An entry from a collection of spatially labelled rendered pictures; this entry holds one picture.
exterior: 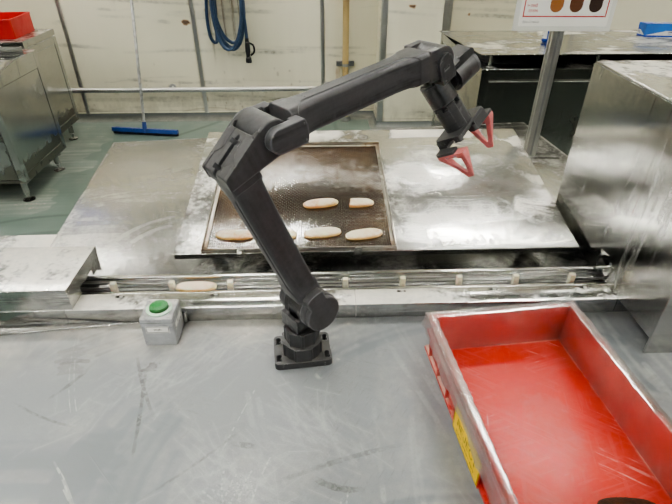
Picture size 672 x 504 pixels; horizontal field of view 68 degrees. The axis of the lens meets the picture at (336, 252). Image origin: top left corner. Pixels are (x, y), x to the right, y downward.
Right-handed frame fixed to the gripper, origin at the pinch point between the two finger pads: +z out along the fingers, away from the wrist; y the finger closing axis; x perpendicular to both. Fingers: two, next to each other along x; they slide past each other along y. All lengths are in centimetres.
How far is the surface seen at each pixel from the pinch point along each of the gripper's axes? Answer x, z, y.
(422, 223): -29.0, 16.7, -0.7
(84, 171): -347, -50, -23
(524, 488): 18, 31, 52
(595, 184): 4.9, 30.0, -25.0
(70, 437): -35, -15, 88
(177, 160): -123, -30, 3
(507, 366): 3.5, 32.7, 29.3
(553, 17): -23, 9, -92
